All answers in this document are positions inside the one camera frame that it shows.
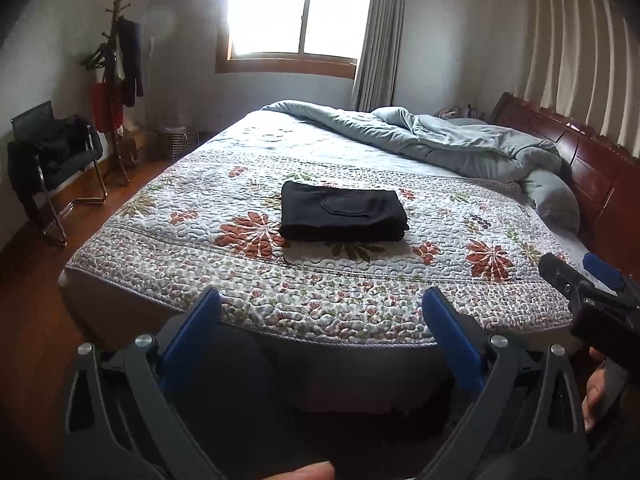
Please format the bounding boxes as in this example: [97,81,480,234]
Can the dark wooden headboard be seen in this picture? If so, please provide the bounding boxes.
[489,92,640,278]

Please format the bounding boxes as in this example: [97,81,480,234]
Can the grey window curtain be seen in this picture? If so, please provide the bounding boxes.
[352,0,406,112]

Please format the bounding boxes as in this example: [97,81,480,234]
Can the black hanging jacket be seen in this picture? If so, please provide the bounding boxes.
[117,16,144,107]

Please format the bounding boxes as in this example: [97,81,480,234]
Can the grey-green duvet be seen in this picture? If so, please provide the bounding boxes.
[264,100,562,182]

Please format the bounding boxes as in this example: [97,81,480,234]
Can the person's left hand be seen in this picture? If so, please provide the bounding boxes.
[265,462,335,480]

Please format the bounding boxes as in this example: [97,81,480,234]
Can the black office chair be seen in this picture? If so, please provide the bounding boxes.
[8,101,108,246]

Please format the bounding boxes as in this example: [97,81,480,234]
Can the wooden framed window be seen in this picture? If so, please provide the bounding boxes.
[216,0,371,79]

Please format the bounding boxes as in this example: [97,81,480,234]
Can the floral quilted bedspread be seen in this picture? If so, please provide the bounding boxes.
[58,110,570,347]

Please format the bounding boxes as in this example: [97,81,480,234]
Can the person's right hand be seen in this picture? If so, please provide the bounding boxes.
[582,348,606,432]

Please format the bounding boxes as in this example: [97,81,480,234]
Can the grey pillow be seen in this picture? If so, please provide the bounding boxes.
[522,169,580,234]

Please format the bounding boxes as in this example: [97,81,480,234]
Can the red hanging garment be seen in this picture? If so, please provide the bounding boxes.
[90,82,124,133]

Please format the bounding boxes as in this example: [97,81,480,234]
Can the black pants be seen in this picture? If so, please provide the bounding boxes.
[279,181,409,243]

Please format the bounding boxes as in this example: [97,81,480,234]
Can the beige striped curtain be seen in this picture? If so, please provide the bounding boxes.
[515,0,639,156]

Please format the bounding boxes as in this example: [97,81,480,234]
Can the metal wire basket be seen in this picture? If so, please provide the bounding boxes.
[157,126,200,160]

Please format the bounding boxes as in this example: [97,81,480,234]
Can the wooden coat rack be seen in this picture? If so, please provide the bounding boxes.
[81,0,144,183]

